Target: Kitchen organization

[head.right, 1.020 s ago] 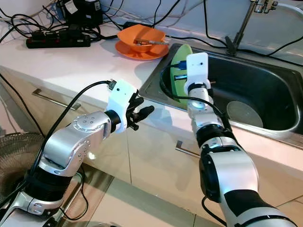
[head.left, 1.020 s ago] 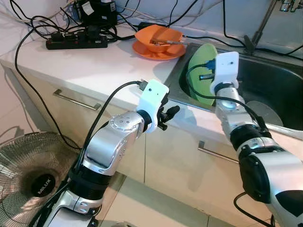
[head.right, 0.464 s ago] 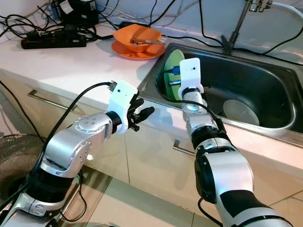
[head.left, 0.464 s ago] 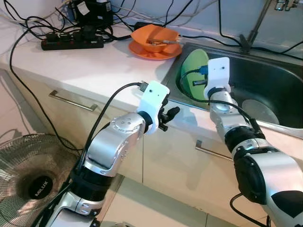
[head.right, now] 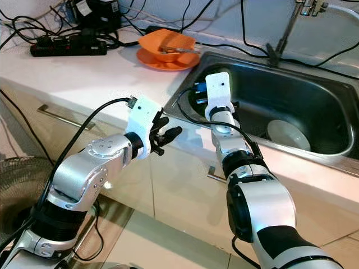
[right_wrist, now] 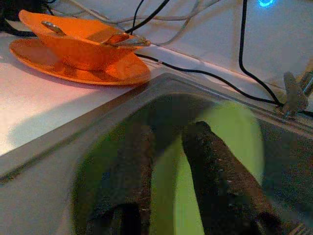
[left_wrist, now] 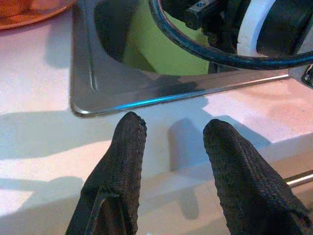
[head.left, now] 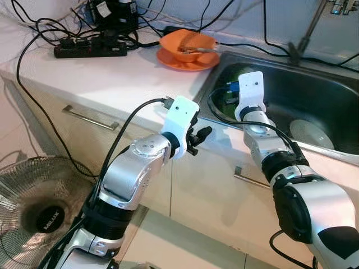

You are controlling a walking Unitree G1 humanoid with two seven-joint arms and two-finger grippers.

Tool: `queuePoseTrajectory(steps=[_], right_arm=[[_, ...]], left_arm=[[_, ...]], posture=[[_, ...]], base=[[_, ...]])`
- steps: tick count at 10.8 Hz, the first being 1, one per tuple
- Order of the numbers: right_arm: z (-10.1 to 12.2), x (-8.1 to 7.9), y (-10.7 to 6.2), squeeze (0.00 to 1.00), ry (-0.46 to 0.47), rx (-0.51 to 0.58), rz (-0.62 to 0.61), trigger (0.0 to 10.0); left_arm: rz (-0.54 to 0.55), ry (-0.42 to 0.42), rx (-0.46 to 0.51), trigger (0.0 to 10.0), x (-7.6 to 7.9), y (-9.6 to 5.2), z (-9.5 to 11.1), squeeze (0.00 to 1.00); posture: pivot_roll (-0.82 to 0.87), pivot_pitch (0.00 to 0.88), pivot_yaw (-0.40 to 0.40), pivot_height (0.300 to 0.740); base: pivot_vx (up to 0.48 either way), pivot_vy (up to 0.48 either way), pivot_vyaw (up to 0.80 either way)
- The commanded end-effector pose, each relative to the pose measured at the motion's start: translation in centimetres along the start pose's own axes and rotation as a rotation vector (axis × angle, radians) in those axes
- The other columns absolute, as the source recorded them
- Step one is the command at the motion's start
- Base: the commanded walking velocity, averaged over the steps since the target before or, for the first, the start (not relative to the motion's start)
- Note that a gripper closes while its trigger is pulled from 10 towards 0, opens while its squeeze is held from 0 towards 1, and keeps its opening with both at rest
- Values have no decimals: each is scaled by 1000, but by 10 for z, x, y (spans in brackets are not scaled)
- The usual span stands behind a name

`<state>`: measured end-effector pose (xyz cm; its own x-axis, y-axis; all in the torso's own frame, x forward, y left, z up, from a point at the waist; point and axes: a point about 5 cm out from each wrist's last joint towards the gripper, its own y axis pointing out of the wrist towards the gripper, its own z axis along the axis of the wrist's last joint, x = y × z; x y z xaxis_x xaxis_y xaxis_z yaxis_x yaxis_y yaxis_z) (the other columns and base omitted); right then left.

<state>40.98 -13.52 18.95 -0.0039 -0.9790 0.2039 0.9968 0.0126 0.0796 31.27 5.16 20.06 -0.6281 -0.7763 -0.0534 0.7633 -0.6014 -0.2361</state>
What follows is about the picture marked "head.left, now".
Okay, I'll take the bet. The white translucent bowl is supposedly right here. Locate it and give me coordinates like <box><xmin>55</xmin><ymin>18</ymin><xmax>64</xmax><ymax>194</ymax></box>
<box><xmin>289</xmin><ymin>119</ymin><xmax>336</xmax><ymax>151</ymax></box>

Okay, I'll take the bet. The white kitchen cabinet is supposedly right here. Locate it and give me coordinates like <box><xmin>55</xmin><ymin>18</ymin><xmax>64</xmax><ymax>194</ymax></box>
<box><xmin>0</xmin><ymin>73</ymin><xmax>359</xmax><ymax>269</ymax></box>

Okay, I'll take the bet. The orange plastic plate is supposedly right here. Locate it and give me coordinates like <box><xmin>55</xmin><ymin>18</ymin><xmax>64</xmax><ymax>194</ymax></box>
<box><xmin>156</xmin><ymin>48</ymin><xmax>220</xmax><ymax>72</ymax></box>

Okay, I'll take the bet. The metal spoon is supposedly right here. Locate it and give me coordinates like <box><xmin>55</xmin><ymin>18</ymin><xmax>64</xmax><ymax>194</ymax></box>
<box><xmin>177</xmin><ymin>48</ymin><xmax>218</xmax><ymax>57</ymax></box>

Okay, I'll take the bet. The stainless steel sink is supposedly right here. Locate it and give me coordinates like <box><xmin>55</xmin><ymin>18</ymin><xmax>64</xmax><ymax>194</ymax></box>
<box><xmin>196</xmin><ymin>50</ymin><xmax>359</xmax><ymax>163</ymax></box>

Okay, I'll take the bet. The dark metal faucet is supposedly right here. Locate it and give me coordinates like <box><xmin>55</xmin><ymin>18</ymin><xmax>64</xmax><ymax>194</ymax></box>
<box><xmin>288</xmin><ymin>0</ymin><xmax>357</xmax><ymax>65</ymax></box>

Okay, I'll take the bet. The black power strip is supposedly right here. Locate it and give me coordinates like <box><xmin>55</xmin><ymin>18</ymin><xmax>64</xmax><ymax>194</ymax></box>
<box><xmin>53</xmin><ymin>42</ymin><xmax>128</xmax><ymax>58</ymax></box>

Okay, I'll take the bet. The black power adapter box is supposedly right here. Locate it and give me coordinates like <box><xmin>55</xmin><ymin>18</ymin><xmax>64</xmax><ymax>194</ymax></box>
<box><xmin>90</xmin><ymin>0</ymin><xmax>140</xmax><ymax>31</ymax></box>

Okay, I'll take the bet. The grey floor fan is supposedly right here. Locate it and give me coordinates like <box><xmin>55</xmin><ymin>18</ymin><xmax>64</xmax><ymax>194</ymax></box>
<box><xmin>0</xmin><ymin>156</ymin><xmax>99</xmax><ymax>269</ymax></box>

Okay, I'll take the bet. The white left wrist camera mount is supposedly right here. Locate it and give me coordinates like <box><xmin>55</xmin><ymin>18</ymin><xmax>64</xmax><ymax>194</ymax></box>
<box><xmin>163</xmin><ymin>95</ymin><xmax>200</xmax><ymax>160</ymax></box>

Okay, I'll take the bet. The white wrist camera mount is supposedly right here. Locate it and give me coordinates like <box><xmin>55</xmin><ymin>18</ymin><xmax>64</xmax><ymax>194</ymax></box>
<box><xmin>236</xmin><ymin>71</ymin><xmax>265</xmax><ymax>121</ymax></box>
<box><xmin>163</xmin><ymin>95</ymin><xmax>200</xmax><ymax>160</ymax></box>

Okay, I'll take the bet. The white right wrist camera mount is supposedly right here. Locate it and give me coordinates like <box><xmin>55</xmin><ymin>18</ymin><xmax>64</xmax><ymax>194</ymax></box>
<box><xmin>236</xmin><ymin>71</ymin><xmax>265</xmax><ymax>121</ymax></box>

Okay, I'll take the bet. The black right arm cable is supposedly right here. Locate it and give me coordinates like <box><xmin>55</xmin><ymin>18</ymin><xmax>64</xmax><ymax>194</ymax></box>
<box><xmin>208</xmin><ymin>87</ymin><xmax>306</xmax><ymax>163</ymax></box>

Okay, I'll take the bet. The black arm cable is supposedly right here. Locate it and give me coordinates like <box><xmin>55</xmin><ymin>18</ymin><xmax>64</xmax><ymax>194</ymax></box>
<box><xmin>56</xmin><ymin>96</ymin><xmax>172</xmax><ymax>264</ymax></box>
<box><xmin>208</xmin><ymin>87</ymin><xmax>306</xmax><ymax>163</ymax></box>

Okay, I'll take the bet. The metal drawer handle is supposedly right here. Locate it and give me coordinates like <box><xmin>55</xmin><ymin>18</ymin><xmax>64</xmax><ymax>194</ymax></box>
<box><xmin>62</xmin><ymin>105</ymin><xmax>119</xmax><ymax>131</ymax></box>
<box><xmin>233</xmin><ymin>165</ymin><xmax>273</xmax><ymax>188</ymax></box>

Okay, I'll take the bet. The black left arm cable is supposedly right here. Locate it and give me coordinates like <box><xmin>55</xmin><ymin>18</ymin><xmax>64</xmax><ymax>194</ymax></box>
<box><xmin>56</xmin><ymin>96</ymin><xmax>172</xmax><ymax>264</ymax></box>

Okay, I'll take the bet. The black hanging wall cable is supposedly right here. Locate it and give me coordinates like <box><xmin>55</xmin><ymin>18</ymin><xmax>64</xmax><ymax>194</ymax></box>
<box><xmin>262</xmin><ymin>0</ymin><xmax>271</xmax><ymax>45</ymax></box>

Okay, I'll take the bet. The black power strip cord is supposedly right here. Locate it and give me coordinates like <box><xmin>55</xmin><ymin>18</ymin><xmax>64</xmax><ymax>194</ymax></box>
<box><xmin>15</xmin><ymin>34</ymin><xmax>96</xmax><ymax>177</ymax></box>

